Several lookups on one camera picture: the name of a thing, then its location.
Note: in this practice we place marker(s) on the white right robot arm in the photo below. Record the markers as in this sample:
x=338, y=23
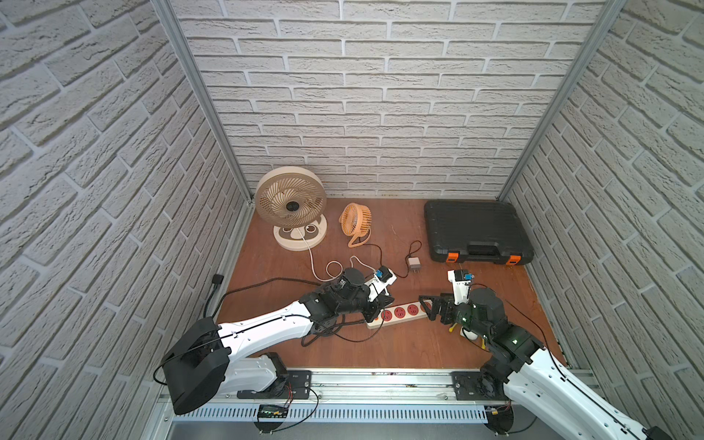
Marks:
x=524, y=369

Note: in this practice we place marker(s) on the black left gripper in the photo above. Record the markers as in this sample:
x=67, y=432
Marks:
x=366, y=302

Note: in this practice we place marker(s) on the beige raccoon desk fan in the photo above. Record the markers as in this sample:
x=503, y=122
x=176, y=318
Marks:
x=293, y=200

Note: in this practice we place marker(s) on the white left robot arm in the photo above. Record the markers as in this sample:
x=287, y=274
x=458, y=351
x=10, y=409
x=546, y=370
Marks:
x=211, y=359

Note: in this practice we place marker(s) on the small orange desk fan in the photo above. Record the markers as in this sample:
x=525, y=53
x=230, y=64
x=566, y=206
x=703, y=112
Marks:
x=355, y=221

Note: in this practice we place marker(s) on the beige red power strip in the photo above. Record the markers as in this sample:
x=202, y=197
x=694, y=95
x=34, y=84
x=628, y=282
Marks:
x=401, y=313

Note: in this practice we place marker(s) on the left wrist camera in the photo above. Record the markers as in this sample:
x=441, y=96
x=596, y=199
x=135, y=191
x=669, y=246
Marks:
x=378, y=284

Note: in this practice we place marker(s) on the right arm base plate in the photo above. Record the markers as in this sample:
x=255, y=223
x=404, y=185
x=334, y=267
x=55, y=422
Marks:
x=476, y=386

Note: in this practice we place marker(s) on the black plastic tool case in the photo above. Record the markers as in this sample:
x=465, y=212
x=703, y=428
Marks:
x=483, y=231

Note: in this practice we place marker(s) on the grey usb wall adapter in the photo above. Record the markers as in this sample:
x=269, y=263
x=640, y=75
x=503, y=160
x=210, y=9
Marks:
x=414, y=264

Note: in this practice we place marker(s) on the yellow handled pliers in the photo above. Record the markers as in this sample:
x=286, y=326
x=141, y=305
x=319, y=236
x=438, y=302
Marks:
x=469, y=336

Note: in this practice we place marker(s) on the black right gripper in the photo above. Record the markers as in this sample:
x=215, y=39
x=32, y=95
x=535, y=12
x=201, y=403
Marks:
x=447, y=304

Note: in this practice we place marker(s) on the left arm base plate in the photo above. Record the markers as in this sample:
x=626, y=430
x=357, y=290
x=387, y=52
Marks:
x=291, y=386

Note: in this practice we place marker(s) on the aluminium front rail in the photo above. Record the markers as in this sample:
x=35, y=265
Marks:
x=349, y=395

